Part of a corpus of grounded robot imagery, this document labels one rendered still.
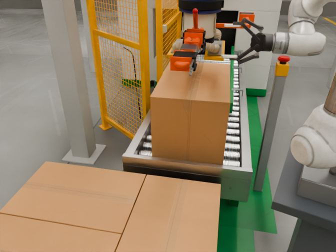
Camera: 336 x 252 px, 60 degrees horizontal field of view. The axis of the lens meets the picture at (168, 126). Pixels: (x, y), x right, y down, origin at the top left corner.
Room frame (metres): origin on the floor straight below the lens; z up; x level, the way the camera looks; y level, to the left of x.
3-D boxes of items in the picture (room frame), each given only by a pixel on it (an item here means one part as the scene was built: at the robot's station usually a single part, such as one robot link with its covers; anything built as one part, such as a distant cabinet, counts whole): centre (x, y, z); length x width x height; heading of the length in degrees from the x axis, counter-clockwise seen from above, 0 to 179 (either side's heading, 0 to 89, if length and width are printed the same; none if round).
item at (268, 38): (1.29, -0.41, 1.23); 0.09 x 0.07 x 0.08; 79
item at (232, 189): (1.25, -0.09, 0.47); 0.70 x 0.03 x 0.15; 79
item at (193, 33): (1.36, -0.12, 1.24); 0.10 x 0.08 x 0.06; 80
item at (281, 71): (1.71, -0.70, 0.50); 0.07 x 0.07 x 1.00; 79
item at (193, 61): (1.06, -0.11, 1.24); 0.31 x 0.03 x 0.05; 170
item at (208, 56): (1.59, -0.26, 1.13); 0.34 x 0.10 x 0.05; 170
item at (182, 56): (1.02, -0.05, 1.24); 0.08 x 0.07 x 0.05; 170
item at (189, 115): (1.60, -0.16, 0.75); 0.60 x 0.40 x 0.40; 170
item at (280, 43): (1.28, -0.48, 1.23); 0.09 x 0.06 x 0.09; 169
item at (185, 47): (1.15, -0.08, 1.23); 0.07 x 0.07 x 0.04; 80
